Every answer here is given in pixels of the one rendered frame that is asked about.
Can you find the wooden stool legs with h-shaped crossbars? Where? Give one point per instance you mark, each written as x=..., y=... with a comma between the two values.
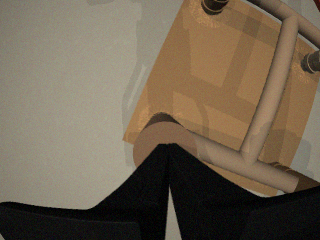
x=162, y=128

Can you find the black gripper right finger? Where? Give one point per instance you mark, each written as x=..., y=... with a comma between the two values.
x=210, y=207

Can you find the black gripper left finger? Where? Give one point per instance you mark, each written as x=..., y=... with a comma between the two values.
x=136, y=210

